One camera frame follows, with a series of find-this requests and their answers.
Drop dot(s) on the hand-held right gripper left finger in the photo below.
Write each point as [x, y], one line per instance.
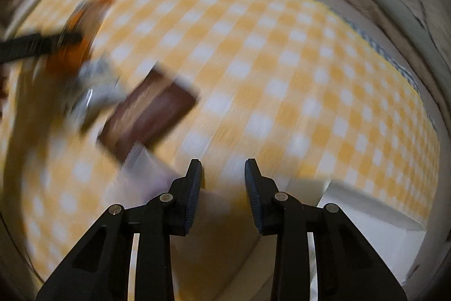
[193, 197]

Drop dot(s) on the brown chocolate snack packet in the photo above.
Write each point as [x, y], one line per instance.
[148, 114]

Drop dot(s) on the white cardboard box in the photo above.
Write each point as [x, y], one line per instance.
[359, 216]

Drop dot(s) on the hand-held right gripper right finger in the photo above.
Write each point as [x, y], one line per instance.
[254, 202]

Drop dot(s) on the yellow checked cloth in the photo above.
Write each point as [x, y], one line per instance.
[264, 57]

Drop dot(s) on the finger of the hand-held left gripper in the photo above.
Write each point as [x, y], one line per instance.
[31, 45]

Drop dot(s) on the orange snack packet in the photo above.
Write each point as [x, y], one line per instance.
[70, 57]

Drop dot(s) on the white grey snack packet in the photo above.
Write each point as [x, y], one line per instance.
[95, 93]

